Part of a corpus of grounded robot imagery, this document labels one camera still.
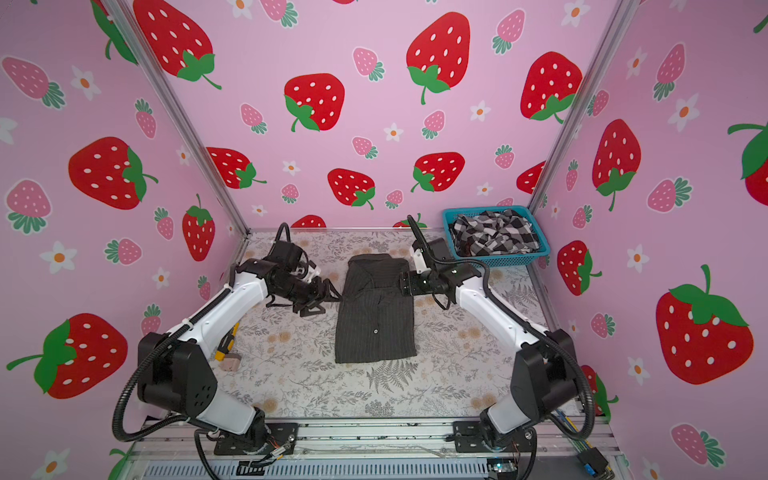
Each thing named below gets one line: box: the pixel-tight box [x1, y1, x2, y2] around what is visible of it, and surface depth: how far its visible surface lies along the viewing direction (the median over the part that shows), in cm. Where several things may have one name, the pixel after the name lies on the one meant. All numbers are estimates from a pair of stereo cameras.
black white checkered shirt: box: [448, 209, 540, 256], surface depth 108 cm
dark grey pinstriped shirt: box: [334, 253, 417, 364], surface depth 95 cm
